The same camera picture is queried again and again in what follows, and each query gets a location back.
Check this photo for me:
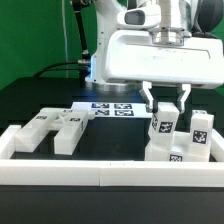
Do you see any white fence wall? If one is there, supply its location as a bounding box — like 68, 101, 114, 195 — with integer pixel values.
211, 129, 224, 162
0, 125, 21, 159
0, 159, 224, 187

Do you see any white right fence wall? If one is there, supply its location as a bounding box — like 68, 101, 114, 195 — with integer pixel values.
211, 129, 224, 162

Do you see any black hose cable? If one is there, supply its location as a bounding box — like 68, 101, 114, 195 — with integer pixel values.
32, 0, 92, 79

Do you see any white left fence wall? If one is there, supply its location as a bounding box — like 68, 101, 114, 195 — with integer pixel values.
0, 125, 21, 159

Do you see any small tagged cube right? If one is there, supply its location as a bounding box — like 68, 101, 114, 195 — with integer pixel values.
192, 110, 207, 116

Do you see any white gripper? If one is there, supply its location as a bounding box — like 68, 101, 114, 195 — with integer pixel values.
101, 8, 224, 114

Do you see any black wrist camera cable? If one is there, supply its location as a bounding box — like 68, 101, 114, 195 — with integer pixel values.
191, 0, 224, 39

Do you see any white front fence wall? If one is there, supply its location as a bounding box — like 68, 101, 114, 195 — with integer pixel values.
0, 159, 224, 187

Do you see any white tag base sheet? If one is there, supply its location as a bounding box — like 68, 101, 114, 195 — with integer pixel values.
71, 102, 152, 118

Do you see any white chair back frame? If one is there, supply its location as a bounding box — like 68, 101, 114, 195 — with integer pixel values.
15, 108, 95, 155

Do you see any white chair seat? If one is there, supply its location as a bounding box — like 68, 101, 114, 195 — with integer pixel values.
145, 131, 209, 162

